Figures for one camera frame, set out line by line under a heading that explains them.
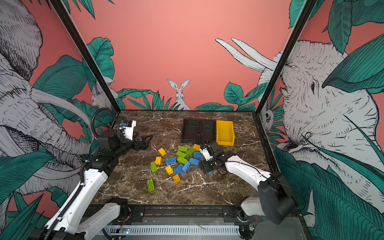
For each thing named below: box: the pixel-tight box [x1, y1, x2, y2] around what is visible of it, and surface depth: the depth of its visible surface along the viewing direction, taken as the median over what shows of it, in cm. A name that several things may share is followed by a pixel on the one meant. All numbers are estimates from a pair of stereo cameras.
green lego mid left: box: [150, 161, 158, 173], surface depth 92 cm
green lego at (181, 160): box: [176, 156, 188, 165], surface depth 95 cm
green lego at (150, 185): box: [146, 179, 155, 192], surface depth 84 cm
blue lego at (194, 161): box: [189, 157, 200, 166], surface depth 94 cm
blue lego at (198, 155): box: [193, 152, 204, 158], surface depth 97 cm
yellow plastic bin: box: [216, 120, 235, 147], surface depth 107 cm
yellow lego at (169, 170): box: [165, 165, 174, 175], surface depth 90 cm
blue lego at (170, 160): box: [165, 157, 177, 165], surface depth 95 cm
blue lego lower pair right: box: [182, 161, 191, 173], surface depth 90 cm
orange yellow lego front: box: [172, 174, 181, 184], surface depth 85 cm
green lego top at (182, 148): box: [178, 146, 188, 152], surface depth 100 cm
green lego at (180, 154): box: [175, 151, 187, 158], surface depth 97 cm
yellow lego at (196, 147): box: [193, 143, 201, 151], surface depth 100 cm
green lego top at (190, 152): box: [185, 147, 196, 157], surface depth 98 cm
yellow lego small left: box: [155, 156, 162, 166], surface depth 92 cm
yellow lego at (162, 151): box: [158, 147, 167, 157], surface depth 97 cm
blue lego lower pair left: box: [174, 163, 184, 175], surface depth 92 cm
